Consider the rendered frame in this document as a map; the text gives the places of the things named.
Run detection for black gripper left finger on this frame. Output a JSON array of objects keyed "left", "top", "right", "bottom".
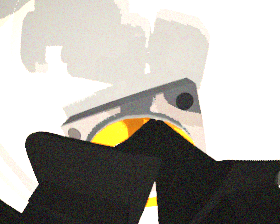
[{"left": 25, "top": 118, "right": 161, "bottom": 224}]

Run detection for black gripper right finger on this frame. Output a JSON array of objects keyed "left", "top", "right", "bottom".
[{"left": 155, "top": 119, "right": 280, "bottom": 224}]

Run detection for orange and yellow round plate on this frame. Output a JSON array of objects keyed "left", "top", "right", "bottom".
[{"left": 90, "top": 114, "right": 195, "bottom": 207}]

